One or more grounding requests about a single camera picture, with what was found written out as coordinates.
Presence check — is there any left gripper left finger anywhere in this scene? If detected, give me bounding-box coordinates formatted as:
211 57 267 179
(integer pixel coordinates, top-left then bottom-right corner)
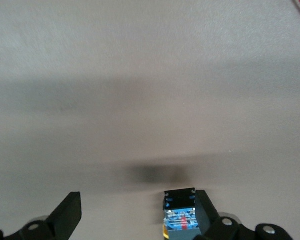
0 191 82 240

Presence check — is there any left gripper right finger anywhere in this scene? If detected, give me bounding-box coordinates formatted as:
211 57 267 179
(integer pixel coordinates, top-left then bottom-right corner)
194 189 295 240

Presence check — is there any green push button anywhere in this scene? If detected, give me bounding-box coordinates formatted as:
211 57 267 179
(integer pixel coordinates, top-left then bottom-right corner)
162 187 200 240

